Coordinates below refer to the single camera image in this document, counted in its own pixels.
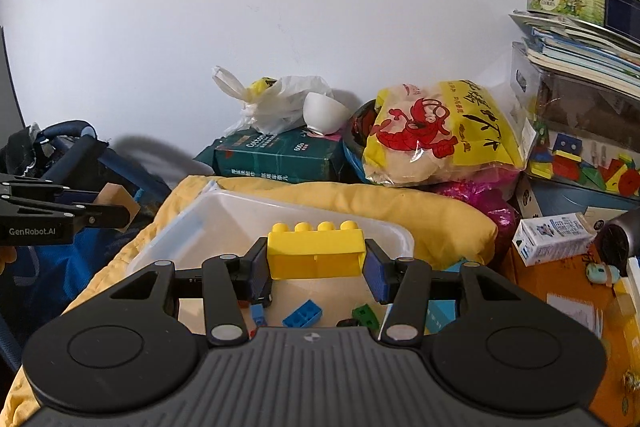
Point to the grey blue box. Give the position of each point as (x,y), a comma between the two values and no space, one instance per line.
(565,198)

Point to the brown cube block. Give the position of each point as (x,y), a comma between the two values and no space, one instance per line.
(117,202)

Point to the yellow toy brick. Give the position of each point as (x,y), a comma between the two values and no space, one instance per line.
(315,252)

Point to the white plastic bag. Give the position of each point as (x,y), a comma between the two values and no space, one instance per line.
(280,102)

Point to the dark red packet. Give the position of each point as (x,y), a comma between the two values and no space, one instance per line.
(361,122)

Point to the yellow snack bag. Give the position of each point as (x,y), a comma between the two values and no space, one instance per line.
(440,132)

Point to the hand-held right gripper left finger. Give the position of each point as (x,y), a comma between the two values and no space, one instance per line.
(262,272)

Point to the pink foil bag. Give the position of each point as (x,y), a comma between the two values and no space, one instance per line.
(480,202)

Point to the stack of books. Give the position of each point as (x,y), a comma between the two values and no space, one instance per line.
(575,52)

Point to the white bowl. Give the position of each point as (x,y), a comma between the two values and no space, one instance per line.
(325,112)

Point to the blue stroller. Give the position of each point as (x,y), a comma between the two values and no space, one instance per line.
(85,257)

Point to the clear plastic box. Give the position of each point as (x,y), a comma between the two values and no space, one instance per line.
(575,112)

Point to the dark hair dryer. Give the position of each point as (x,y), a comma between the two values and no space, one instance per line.
(617,239)

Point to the small teal gadget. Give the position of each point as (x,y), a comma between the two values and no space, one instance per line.
(600,273)

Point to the green toy brick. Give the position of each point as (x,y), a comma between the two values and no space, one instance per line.
(365,316)

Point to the white paper label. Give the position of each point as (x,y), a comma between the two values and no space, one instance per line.
(575,312)

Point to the small blue toy piece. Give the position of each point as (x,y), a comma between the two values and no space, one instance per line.
(257,314)

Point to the white milk carton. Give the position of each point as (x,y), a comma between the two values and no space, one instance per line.
(555,237)

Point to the yellow blanket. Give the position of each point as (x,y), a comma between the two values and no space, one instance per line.
(400,207)

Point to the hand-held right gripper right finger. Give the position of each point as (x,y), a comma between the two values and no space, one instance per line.
(376,272)

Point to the orange cabinet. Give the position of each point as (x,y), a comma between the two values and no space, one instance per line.
(550,287)

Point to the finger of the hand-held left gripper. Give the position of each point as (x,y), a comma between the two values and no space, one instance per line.
(107,214)
(50,189)

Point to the teal tissue box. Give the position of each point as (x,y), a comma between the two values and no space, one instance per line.
(442,314)

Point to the colourful puzzle toy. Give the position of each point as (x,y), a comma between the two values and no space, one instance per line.
(580,162)

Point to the blue toy brick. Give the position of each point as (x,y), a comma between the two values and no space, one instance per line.
(302,314)

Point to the white plastic storage bin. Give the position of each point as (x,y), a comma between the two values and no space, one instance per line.
(225,212)

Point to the dark green box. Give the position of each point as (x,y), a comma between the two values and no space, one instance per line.
(280,157)

